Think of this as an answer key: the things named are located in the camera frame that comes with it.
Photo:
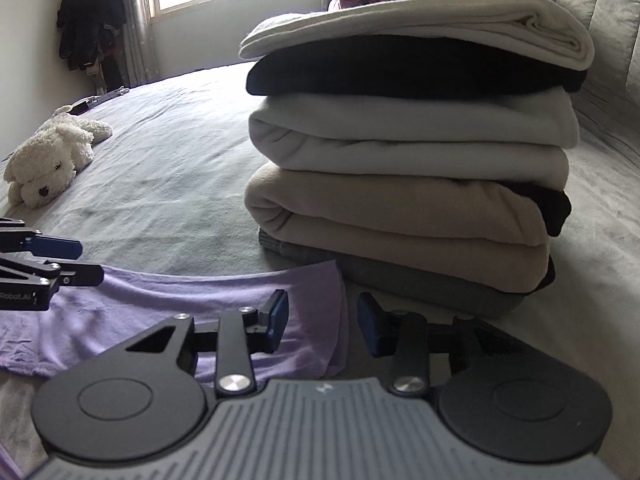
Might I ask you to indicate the folded black garment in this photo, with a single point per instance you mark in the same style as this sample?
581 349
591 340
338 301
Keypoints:
400 67

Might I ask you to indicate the folded grey garment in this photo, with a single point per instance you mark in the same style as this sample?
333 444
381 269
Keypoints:
425 285

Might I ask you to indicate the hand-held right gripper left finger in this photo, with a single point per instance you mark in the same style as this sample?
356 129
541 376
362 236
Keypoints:
279 320

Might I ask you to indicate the hanging dark clothes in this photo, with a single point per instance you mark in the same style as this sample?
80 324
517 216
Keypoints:
85 10

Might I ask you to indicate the grey quilted headboard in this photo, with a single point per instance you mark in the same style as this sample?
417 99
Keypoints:
590 20

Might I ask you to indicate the folded beige garment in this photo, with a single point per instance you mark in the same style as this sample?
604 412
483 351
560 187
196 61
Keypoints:
400 220

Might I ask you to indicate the white plush dog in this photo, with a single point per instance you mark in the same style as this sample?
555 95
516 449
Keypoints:
50 155

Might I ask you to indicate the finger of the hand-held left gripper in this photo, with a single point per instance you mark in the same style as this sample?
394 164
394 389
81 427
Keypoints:
55 247
80 275

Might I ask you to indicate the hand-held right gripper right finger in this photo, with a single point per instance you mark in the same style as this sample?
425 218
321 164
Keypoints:
367 322

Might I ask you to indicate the folded white garment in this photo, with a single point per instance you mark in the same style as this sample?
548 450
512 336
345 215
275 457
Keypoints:
400 125

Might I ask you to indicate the folded cream garment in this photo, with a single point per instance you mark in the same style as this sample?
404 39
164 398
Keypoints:
400 25

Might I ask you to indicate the black phone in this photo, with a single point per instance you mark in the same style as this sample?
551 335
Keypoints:
81 107

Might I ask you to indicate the purple long-sleeve shirt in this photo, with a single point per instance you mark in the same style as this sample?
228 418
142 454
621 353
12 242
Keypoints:
125 305

